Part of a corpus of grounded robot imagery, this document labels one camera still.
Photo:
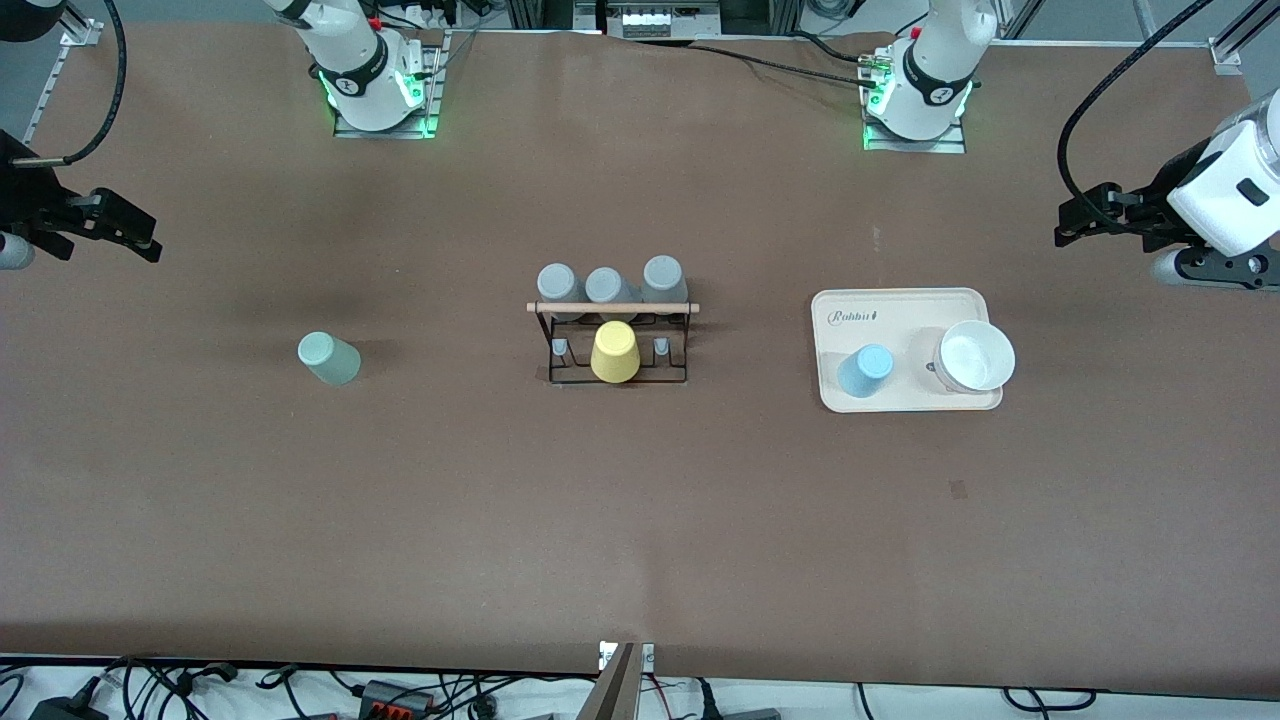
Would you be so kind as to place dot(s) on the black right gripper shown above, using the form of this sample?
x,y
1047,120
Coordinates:
x,y
28,203

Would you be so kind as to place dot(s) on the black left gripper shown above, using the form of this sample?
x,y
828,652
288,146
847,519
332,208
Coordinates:
x,y
1153,203

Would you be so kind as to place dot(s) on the pale green plastic cup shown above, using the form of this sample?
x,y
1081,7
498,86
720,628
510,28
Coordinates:
x,y
332,362

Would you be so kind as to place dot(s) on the light blue plastic cup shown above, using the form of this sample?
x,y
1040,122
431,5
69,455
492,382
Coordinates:
x,y
864,372

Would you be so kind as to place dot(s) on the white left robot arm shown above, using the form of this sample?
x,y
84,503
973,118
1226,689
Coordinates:
x,y
935,70

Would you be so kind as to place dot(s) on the white plastic cup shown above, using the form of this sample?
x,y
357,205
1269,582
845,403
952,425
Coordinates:
x,y
975,357

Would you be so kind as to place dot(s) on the cream plastic tray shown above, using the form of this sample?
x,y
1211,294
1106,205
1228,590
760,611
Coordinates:
x,y
900,310

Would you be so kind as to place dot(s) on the grey plastic cup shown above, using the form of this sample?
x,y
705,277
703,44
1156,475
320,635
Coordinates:
x,y
560,282
664,276
608,285

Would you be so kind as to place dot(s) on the white power strip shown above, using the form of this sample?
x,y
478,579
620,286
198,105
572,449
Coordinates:
x,y
660,18

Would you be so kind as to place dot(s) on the black power adapter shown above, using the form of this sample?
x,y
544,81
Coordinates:
x,y
65,708

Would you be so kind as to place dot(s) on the yellow plastic cup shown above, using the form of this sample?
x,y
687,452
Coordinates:
x,y
614,352

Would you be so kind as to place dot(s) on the red black connector block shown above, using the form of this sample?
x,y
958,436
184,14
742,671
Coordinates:
x,y
398,697

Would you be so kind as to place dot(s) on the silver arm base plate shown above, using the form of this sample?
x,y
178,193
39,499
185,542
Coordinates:
x,y
432,100
915,146

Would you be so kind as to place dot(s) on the aluminium frame rail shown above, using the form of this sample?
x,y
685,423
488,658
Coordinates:
x,y
80,32
1240,45

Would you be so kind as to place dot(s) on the brown stand post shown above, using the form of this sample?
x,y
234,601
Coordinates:
x,y
612,690

